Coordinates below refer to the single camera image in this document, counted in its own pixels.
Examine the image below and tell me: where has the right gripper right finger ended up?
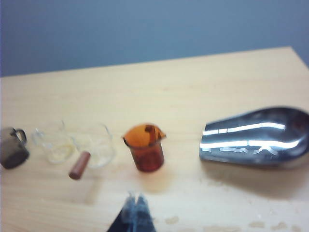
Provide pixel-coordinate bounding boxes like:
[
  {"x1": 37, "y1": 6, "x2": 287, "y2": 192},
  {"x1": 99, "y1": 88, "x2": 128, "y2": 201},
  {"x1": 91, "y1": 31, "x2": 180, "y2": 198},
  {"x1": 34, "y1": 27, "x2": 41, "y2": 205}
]
[{"x1": 135, "y1": 192, "x2": 155, "y2": 232}]

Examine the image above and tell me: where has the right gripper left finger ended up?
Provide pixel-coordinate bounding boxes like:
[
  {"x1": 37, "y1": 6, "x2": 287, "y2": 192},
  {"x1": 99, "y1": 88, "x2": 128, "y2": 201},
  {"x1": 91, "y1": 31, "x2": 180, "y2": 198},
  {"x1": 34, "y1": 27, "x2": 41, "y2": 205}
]
[{"x1": 107, "y1": 190, "x2": 137, "y2": 232}]

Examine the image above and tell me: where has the amber measuring cup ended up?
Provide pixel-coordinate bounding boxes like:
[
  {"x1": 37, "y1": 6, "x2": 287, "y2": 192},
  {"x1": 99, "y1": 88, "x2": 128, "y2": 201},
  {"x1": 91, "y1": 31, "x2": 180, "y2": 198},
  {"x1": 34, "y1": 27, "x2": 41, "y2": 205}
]
[{"x1": 122, "y1": 123, "x2": 168, "y2": 173}]

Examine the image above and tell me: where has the grey tinted measuring cup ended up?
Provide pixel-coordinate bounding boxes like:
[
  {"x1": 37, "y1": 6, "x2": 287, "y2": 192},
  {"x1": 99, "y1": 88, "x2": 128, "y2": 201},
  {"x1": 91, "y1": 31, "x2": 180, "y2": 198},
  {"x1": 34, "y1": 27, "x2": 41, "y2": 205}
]
[{"x1": 0, "y1": 127, "x2": 30, "y2": 170}]

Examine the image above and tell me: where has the shiny metal scoop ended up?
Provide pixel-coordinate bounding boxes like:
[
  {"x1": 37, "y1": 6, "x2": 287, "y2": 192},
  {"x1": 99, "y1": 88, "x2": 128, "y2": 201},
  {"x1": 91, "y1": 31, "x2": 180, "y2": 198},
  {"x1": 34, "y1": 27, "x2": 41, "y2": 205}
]
[{"x1": 199, "y1": 105, "x2": 309, "y2": 170}]

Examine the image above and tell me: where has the clear measuring cup, wooden handle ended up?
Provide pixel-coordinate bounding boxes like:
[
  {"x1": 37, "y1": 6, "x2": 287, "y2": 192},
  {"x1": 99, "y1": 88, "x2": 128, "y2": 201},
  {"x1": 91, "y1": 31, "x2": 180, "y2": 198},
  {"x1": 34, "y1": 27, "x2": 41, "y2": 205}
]
[{"x1": 68, "y1": 122, "x2": 114, "y2": 181}]

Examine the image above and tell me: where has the clear glass cup with handle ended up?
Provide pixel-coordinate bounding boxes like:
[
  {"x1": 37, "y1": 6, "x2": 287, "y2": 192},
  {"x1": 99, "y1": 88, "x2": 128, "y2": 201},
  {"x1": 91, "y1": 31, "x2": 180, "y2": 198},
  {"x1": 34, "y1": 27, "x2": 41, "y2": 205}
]
[{"x1": 30, "y1": 119, "x2": 74, "y2": 165}]

